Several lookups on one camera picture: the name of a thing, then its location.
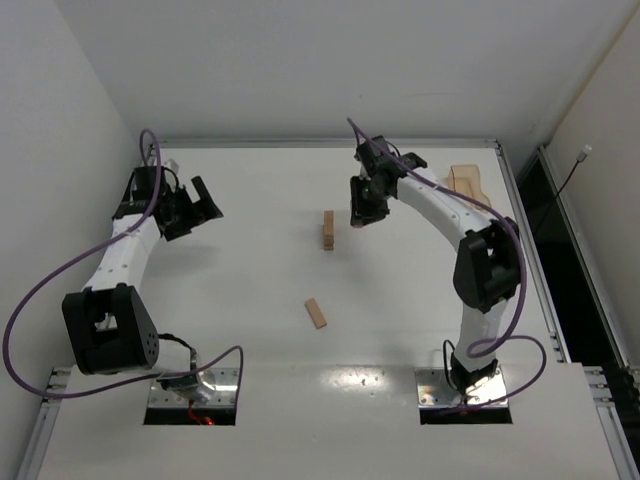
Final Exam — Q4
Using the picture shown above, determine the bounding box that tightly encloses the amber transparent plastic box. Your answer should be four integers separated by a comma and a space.
447, 164, 491, 207

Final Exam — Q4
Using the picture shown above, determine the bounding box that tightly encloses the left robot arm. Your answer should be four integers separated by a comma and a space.
62, 167, 223, 375

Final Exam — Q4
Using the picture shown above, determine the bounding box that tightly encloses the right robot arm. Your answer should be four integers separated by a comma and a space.
350, 136, 522, 394

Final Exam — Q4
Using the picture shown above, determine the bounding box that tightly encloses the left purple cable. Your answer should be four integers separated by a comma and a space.
2, 128, 245, 400

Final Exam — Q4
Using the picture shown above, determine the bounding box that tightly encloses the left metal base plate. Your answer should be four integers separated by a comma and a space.
147, 368, 241, 409

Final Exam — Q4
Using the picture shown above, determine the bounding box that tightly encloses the metal base plate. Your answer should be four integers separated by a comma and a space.
415, 368, 509, 410
147, 368, 241, 409

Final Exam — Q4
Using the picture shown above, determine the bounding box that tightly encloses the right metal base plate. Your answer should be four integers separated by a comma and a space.
415, 368, 509, 410

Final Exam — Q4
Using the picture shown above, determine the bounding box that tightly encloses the black wall cable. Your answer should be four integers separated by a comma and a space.
534, 145, 593, 236

